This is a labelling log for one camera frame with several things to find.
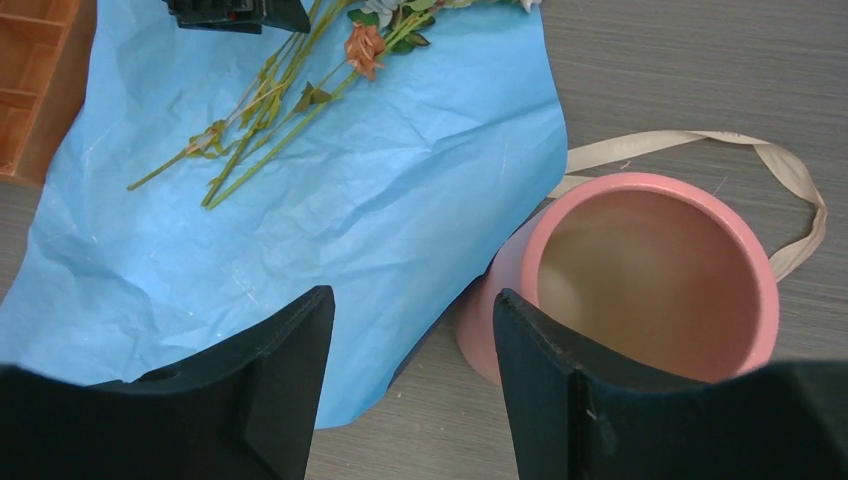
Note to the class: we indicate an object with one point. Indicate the pink cylindrical vase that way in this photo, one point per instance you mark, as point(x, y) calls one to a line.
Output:
point(649, 266)

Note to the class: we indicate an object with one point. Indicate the orange compartment tray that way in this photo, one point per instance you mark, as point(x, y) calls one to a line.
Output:
point(45, 58)

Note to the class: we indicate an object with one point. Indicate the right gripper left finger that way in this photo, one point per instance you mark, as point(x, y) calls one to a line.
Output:
point(244, 408)

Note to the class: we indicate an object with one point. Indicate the light blue flower stem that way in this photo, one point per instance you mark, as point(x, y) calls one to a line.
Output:
point(278, 84)

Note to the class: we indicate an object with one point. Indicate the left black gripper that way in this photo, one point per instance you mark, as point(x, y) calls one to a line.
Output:
point(240, 16)

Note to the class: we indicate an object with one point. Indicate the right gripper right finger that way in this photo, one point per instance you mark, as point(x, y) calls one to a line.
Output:
point(579, 410)

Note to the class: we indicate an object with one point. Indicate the flower bouquet blue paper wrap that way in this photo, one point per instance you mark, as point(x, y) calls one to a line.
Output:
point(397, 196)

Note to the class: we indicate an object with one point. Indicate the orange rose stem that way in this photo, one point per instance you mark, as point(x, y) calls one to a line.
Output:
point(365, 50)

